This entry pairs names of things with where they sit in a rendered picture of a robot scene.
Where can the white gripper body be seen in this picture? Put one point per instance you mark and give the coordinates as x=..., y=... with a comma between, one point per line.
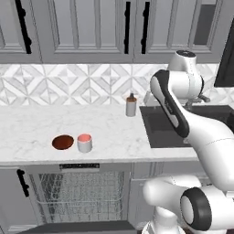
x=151, y=100

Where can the dark sink basin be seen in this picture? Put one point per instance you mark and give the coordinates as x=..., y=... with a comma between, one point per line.
x=158, y=128

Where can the dishwasher door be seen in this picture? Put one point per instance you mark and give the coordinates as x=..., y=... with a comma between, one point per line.
x=79, y=227

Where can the brown bowl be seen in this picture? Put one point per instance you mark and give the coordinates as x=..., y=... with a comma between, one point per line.
x=62, y=142

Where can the grey sink base cupboard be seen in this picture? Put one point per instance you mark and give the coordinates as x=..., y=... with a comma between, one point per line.
x=138, y=195

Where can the dishwasher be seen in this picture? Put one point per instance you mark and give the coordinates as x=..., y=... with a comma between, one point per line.
x=79, y=166

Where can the white soap bottle brown pump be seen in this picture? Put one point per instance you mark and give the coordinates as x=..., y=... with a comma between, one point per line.
x=131, y=106

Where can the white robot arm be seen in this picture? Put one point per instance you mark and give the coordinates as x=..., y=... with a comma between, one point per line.
x=210, y=143

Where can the black flat panel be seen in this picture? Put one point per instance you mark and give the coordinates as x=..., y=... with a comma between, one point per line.
x=226, y=61

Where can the grey tap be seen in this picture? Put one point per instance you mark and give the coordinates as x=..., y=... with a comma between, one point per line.
x=203, y=98

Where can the grey glazed wall cupboard door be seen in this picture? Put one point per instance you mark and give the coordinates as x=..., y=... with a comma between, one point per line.
x=170, y=27

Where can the white cup pink inside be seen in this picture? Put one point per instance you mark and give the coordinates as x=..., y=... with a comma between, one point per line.
x=84, y=143

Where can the grey base cupboard door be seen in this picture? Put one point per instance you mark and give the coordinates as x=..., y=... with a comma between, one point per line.
x=10, y=198

